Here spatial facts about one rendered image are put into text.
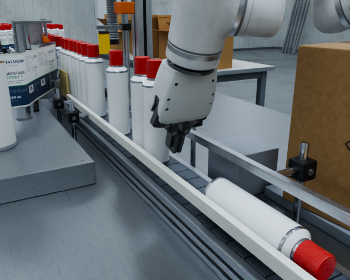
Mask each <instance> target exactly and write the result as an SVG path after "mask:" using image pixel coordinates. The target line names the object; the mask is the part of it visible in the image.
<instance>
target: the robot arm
mask: <svg viewBox="0 0 350 280"><path fill-rule="evenodd" d="M285 11H286V0H174V3H173V10H172V16H171V23H170V27H169V34H168V41H167V47H166V57H167V59H163V60H162V63H161V65H160V67H159V69H158V72H157V75H156V78H155V81H154V85H153V89H152V94H151V99H150V103H149V109H150V110H151V111H153V115H152V118H151V120H150V123H151V125H152V126H153V127H154V128H165V129H166V130H167V135H166V141H165V144H166V146H167V148H169V150H170V151H171V152H172V153H173V154H175V153H176V152H178V153H180V152H181V151H182V147H183V144H184V139H185V136H186V134H188V133H189V132H190V130H191V128H192V127H193V126H194V125H195V124H196V123H197V122H200V121H203V120H205V119H206V118H207V116H208V115H209V114H210V112H211V109H212V106H213V101H214V96H215V92H216V85H217V66H218V65H219V62H220V58H221V54H222V50H223V46H224V42H225V40H226V38H227V37H229V36H235V37H241V38H248V39H255V40H265V39H270V38H272V37H274V36H275V35H276V34H277V33H278V32H279V30H280V28H281V26H282V23H283V20H284V18H285ZM310 18H311V21H312V23H313V25H314V26H315V27H316V29H317V30H319V31H320V32H322V33H326V34H334V33H339V32H343V31H346V30H348V29H350V0H310Z"/></svg>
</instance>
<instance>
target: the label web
mask: <svg viewBox="0 0 350 280"><path fill-rule="evenodd" d="M31 48H32V50H26V51H25V52H23V53H14V54H0V61H4V62H5V66H6V73H7V81H8V88H9V95H10V99H11V106H12V108H19V107H27V106H30V105H31V104H32V103H33V102H35V101H36V100H37V99H39V98H41V97H42V96H44V95H45V94H47V93H48V92H50V91H51V90H53V89H55V86H54V82H55V80H57V79H59V77H58V67H57V56H56V45H55V44H52V45H49V46H45V47H41V48H39V45H38V44H37V45H31Z"/></svg>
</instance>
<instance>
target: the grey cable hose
mask: <svg viewBox="0 0 350 280"><path fill-rule="evenodd" d="M116 1H117V0H106V7H107V8H106V9H107V19H108V20H107V21H108V22H107V24H108V25H117V24H118V22H117V21H118V20H117V19H118V18H117V14H115V13H114V2H116ZM108 31H109V42H110V44H119V38H118V30H117V29H108Z"/></svg>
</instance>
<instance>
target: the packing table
mask: <svg viewBox="0 0 350 280"><path fill-rule="evenodd" d="M99 58H103V59H106V60H109V54H99ZM129 58H130V67H131V68H133V56H132V54H129ZM273 70H275V66H269V65H265V64H259V63H252V62H246V61H240V60H236V59H233V60H232V68H227V69H218V70H217V83H218V82H229V81H238V80H245V79H255V78H257V92H256V105H259V106H262V107H264V100H265V92H266V79H267V71H273Z"/></svg>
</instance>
